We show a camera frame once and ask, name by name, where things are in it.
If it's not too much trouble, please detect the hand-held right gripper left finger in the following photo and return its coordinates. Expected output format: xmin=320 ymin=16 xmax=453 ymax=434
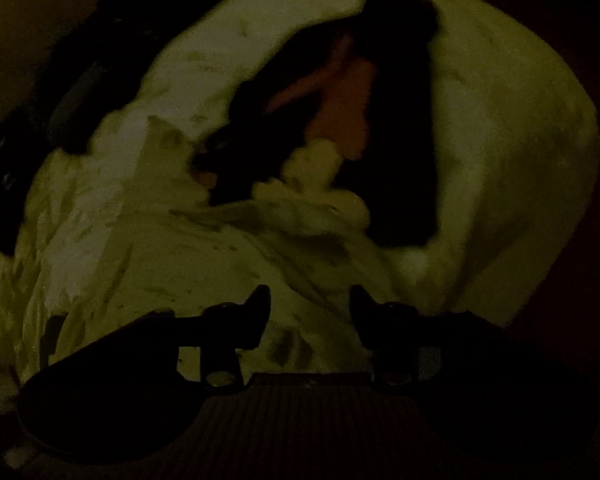
xmin=139 ymin=284 xmax=273 ymax=392

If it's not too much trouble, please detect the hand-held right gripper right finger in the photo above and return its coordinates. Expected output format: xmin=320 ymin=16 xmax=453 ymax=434
xmin=349 ymin=284 xmax=486 ymax=392

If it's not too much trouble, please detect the pale dotted garment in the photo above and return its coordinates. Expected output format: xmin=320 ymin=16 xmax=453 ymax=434
xmin=0 ymin=115 xmax=386 ymax=381

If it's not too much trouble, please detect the dark cloth with reddish lining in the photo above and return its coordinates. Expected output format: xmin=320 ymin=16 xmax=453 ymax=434
xmin=195 ymin=0 xmax=442 ymax=250

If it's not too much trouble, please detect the pale bed sheet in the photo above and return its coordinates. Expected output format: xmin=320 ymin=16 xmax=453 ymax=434
xmin=45 ymin=0 xmax=600 ymax=333

